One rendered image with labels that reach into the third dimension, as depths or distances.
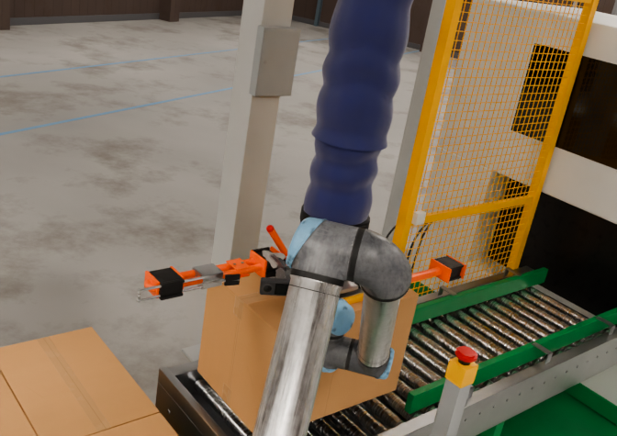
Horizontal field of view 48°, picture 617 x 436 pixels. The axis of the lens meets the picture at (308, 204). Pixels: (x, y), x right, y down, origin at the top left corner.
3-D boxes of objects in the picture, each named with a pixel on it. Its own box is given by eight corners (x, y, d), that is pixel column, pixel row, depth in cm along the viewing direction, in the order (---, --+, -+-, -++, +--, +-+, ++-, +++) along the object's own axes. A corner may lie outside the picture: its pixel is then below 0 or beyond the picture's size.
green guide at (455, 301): (529, 273, 403) (532, 260, 400) (544, 282, 396) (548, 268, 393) (316, 338, 303) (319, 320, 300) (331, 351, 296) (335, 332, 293)
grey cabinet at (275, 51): (284, 93, 321) (294, 27, 310) (291, 95, 317) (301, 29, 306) (248, 94, 308) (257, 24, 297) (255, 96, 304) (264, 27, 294)
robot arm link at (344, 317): (329, 342, 189) (334, 310, 185) (300, 319, 198) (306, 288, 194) (354, 333, 195) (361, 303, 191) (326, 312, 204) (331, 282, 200)
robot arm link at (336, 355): (342, 380, 195) (349, 342, 191) (302, 369, 197) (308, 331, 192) (348, 362, 204) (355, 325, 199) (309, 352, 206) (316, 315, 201)
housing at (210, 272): (210, 275, 208) (212, 262, 207) (222, 285, 203) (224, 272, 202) (190, 280, 204) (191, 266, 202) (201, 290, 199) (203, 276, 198)
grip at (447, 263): (443, 267, 239) (447, 254, 237) (464, 278, 233) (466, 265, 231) (427, 272, 233) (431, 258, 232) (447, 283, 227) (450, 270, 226)
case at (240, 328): (328, 334, 283) (345, 245, 269) (396, 390, 255) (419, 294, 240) (196, 371, 247) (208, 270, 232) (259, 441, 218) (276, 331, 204)
